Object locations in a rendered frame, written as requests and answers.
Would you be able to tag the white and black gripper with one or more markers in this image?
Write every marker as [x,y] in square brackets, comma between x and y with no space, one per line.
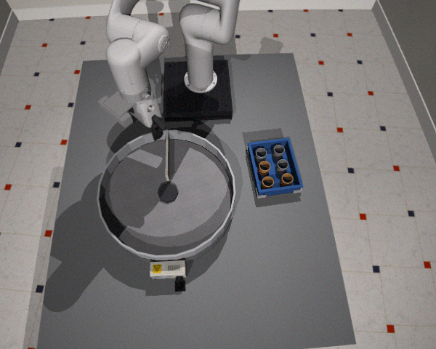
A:
[148,112]

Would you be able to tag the grey metal bushing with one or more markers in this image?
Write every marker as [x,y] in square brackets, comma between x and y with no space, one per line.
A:
[260,151]
[280,170]
[278,155]

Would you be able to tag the bronze bushing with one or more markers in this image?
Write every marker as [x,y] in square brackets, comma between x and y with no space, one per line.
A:
[288,177]
[267,179]
[264,164]

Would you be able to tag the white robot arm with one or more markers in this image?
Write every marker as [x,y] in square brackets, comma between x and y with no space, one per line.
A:
[135,43]

